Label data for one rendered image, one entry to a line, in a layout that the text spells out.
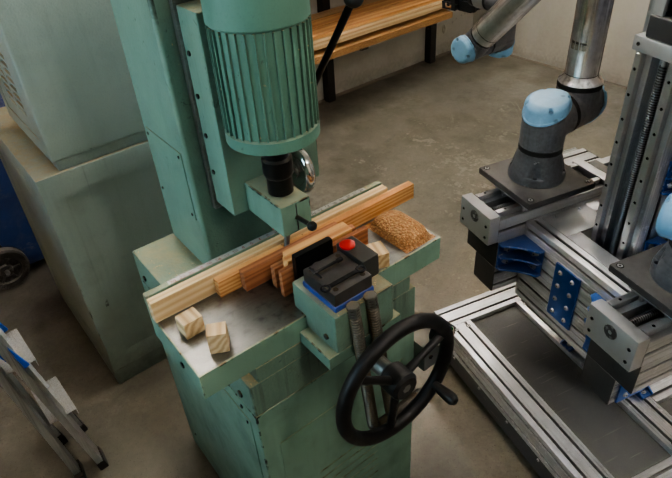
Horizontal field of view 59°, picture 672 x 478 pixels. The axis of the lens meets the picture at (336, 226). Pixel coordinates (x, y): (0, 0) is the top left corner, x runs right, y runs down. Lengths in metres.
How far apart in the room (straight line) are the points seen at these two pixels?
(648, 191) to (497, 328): 0.79
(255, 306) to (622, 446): 1.15
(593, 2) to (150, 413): 1.85
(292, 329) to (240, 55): 0.51
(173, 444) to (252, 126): 1.36
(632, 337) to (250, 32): 0.95
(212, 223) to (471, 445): 1.15
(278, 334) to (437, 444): 1.03
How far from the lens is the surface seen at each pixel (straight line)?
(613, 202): 1.65
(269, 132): 1.03
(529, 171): 1.67
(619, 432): 1.94
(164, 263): 1.51
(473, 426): 2.11
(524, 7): 1.61
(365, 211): 1.35
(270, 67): 0.98
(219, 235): 1.39
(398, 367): 1.13
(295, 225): 1.18
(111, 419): 2.30
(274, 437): 1.33
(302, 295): 1.12
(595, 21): 1.66
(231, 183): 1.22
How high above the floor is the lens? 1.70
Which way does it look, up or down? 36 degrees down
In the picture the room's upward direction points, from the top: 4 degrees counter-clockwise
